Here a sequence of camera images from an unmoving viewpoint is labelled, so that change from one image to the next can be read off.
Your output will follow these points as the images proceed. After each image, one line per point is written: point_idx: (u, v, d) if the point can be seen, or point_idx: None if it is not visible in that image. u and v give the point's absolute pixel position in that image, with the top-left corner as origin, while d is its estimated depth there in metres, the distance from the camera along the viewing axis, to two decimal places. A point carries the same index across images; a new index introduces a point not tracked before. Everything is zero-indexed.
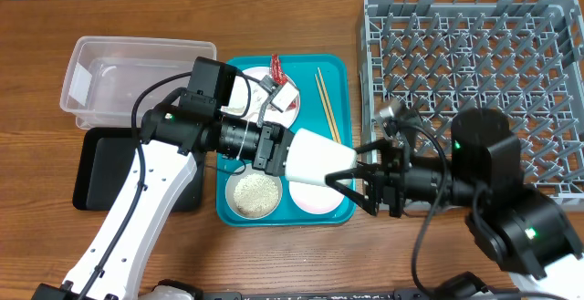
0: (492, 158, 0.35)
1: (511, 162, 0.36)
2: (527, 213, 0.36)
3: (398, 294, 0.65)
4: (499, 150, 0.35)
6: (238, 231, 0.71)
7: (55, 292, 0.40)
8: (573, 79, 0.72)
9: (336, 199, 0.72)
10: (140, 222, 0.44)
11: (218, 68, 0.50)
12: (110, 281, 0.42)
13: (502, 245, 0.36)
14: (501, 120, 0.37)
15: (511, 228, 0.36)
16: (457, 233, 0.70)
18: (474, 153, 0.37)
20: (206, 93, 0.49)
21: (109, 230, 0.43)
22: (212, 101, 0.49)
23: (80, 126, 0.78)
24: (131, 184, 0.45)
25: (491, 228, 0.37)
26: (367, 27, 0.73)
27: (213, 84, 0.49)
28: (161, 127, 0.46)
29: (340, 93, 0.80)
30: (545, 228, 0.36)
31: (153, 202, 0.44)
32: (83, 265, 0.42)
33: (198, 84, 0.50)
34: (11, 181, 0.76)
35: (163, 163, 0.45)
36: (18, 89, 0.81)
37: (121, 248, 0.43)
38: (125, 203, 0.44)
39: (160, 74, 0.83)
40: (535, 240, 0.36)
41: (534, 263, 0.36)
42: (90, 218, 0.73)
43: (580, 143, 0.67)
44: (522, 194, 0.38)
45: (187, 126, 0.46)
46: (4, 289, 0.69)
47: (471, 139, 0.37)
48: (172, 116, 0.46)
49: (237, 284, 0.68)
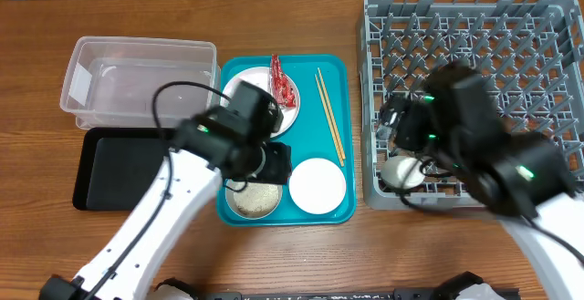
0: (459, 96, 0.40)
1: (483, 98, 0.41)
2: (519, 153, 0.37)
3: (398, 294, 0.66)
4: (462, 88, 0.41)
6: (240, 232, 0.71)
7: (65, 289, 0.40)
8: (573, 79, 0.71)
9: (336, 201, 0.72)
10: (160, 232, 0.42)
11: (258, 92, 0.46)
12: (120, 284, 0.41)
13: (494, 186, 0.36)
14: (467, 68, 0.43)
15: (502, 161, 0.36)
16: (457, 233, 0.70)
18: (443, 98, 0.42)
20: (242, 114, 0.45)
21: (127, 233, 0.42)
22: (247, 122, 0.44)
23: (80, 126, 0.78)
24: (157, 191, 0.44)
25: (482, 170, 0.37)
26: (367, 27, 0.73)
27: (249, 106, 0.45)
28: (193, 138, 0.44)
29: (340, 94, 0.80)
30: (538, 168, 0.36)
31: (175, 214, 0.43)
32: (97, 263, 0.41)
33: (235, 104, 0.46)
34: (11, 181, 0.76)
35: (191, 175, 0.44)
36: (18, 89, 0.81)
37: (135, 253, 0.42)
38: (148, 208, 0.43)
39: (160, 74, 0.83)
40: (531, 181, 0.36)
41: (526, 201, 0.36)
42: (90, 218, 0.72)
43: (580, 144, 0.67)
44: (506, 133, 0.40)
45: (221, 141, 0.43)
46: (4, 290, 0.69)
47: (439, 86, 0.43)
48: (205, 129, 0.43)
49: (237, 283, 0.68)
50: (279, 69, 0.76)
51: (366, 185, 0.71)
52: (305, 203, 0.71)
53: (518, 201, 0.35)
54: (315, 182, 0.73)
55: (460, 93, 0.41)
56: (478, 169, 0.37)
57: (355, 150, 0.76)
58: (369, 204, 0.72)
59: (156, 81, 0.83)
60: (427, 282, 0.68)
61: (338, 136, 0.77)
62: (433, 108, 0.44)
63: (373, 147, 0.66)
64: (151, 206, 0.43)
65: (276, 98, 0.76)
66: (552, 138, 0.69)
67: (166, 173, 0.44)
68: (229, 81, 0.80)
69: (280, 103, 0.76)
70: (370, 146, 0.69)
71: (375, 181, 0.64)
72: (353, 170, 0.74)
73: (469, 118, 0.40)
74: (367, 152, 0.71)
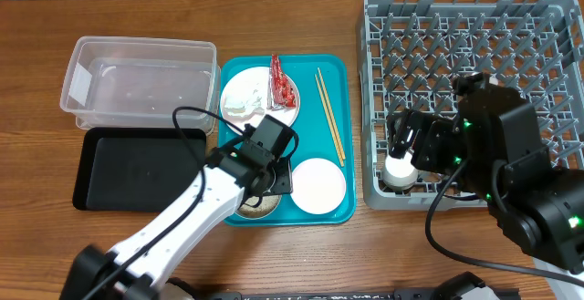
0: (505, 127, 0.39)
1: (528, 130, 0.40)
2: (566, 197, 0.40)
3: (398, 294, 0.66)
4: (511, 118, 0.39)
6: (240, 232, 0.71)
7: (101, 255, 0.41)
8: (573, 79, 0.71)
9: (337, 201, 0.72)
10: (192, 224, 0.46)
11: (281, 128, 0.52)
12: (151, 263, 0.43)
13: (534, 228, 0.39)
14: (512, 92, 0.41)
15: (547, 209, 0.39)
16: (457, 233, 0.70)
18: (485, 126, 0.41)
20: (265, 145, 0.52)
21: (162, 222, 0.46)
22: (268, 153, 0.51)
23: (80, 126, 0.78)
24: (192, 194, 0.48)
25: (522, 212, 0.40)
26: (367, 27, 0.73)
27: (272, 139, 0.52)
28: (224, 161, 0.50)
29: (340, 94, 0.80)
30: (583, 213, 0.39)
31: (205, 214, 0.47)
32: (130, 243, 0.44)
33: (260, 136, 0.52)
34: (11, 181, 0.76)
35: (222, 185, 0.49)
36: (18, 89, 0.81)
37: (168, 239, 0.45)
38: (182, 206, 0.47)
39: (160, 74, 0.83)
40: (577, 228, 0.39)
41: (569, 249, 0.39)
42: (89, 218, 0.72)
43: (580, 144, 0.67)
44: (546, 172, 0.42)
45: (245, 167, 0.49)
46: (4, 289, 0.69)
47: (480, 110, 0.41)
48: (235, 154, 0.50)
49: (237, 284, 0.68)
50: (279, 69, 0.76)
51: (366, 185, 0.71)
52: (304, 204, 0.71)
53: (562, 247, 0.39)
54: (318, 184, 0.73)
55: (508, 125, 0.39)
56: (518, 211, 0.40)
57: (355, 150, 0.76)
58: (369, 204, 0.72)
59: (156, 81, 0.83)
60: (427, 282, 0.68)
61: (338, 136, 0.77)
62: (469, 130, 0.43)
63: (373, 147, 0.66)
64: (183, 203, 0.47)
65: (276, 98, 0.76)
66: (552, 138, 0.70)
67: (199, 181, 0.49)
68: (229, 81, 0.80)
69: (280, 103, 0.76)
70: (370, 146, 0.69)
71: (375, 181, 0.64)
72: (353, 170, 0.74)
73: (515, 153, 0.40)
74: (367, 152, 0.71)
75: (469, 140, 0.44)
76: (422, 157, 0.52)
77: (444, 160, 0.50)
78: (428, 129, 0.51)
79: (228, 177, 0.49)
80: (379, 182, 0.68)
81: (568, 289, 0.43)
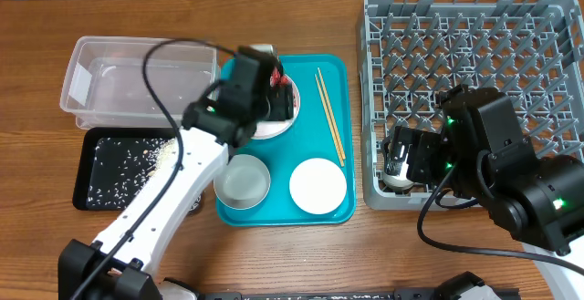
0: (482, 118, 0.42)
1: (507, 121, 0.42)
2: (551, 181, 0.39)
3: (398, 294, 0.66)
4: (488, 109, 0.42)
6: (238, 232, 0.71)
7: (86, 250, 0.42)
8: (573, 79, 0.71)
9: (335, 201, 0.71)
10: (175, 194, 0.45)
11: (256, 63, 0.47)
12: (153, 221, 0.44)
13: (519, 212, 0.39)
14: (490, 90, 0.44)
15: (532, 192, 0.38)
16: (457, 233, 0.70)
18: (467, 120, 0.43)
20: (243, 87, 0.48)
21: (144, 198, 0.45)
22: (247, 96, 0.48)
23: (80, 126, 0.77)
24: (171, 164, 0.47)
25: (507, 197, 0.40)
26: (367, 27, 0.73)
27: (249, 78, 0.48)
28: (201, 117, 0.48)
29: (340, 95, 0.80)
30: (570, 197, 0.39)
31: (188, 183, 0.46)
32: (114, 229, 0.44)
33: (235, 77, 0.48)
34: (11, 181, 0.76)
35: (202, 150, 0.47)
36: (19, 88, 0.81)
37: (140, 239, 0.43)
38: (160, 181, 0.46)
39: (160, 74, 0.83)
40: (562, 212, 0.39)
41: (557, 232, 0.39)
42: (90, 219, 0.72)
43: (580, 144, 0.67)
44: (531, 160, 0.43)
45: (224, 121, 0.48)
46: (4, 290, 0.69)
47: (460, 107, 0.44)
48: (213, 108, 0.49)
49: (236, 284, 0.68)
50: None
51: (366, 185, 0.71)
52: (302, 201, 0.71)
53: (548, 230, 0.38)
54: (320, 181, 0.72)
55: (484, 117, 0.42)
56: (505, 195, 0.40)
57: (355, 150, 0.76)
58: (369, 204, 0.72)
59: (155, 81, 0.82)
60: (427, 282, 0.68)
61: (338, 136, 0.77)
62: (453, 130, 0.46)
63: (373, 147, 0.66)
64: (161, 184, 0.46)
65: None
66: (552, 138, 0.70)
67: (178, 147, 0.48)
68: None
69: None
70: (370, 146, 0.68)
71: (375, 181, 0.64)
72: (353, 170, 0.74)
73: (495, 143, 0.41)
74: (367, 152, 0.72)
75: (456, 140, 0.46)
76: (417, 168, 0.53)
77: (438, 170, 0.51)
78: (418, 142, 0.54)
79: (207, 137, 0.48)
80: (379, 182, 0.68)
81: (559, 276, 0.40)
